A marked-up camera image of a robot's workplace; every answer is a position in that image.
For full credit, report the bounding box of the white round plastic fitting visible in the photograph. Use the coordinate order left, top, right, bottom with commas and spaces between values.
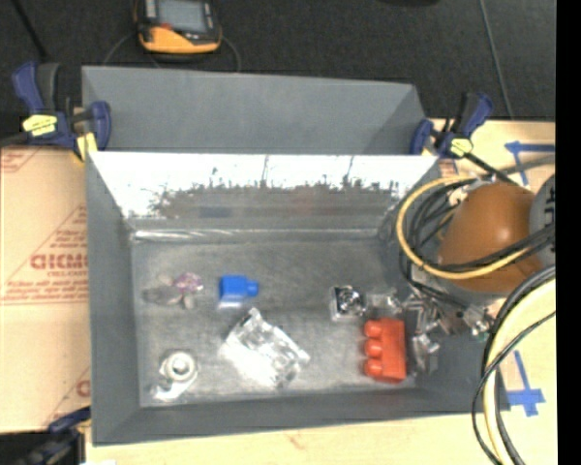
151, 349, 199, 402

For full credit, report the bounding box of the brown cardboard board, red print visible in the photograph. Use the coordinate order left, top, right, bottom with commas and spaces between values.
0, 144, 94, 436

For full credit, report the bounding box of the blue toy brick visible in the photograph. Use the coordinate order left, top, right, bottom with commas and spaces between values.
216, 274, 260, 310

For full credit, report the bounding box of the grey metal bin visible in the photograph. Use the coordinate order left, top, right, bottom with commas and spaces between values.
80, 65, 488, 445

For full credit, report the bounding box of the large clear plastic brick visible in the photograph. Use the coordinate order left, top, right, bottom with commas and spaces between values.
217, 306, 312, 390

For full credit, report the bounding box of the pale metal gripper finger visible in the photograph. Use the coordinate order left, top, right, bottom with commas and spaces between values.
412, 332, 442, 375
404, 299, 436, 333

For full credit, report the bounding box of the red toy brick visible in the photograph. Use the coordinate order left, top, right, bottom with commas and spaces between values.
361, 318, 409, 384

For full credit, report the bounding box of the small clear plastic piece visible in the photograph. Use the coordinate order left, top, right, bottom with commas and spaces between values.
367, 292, 404, 317

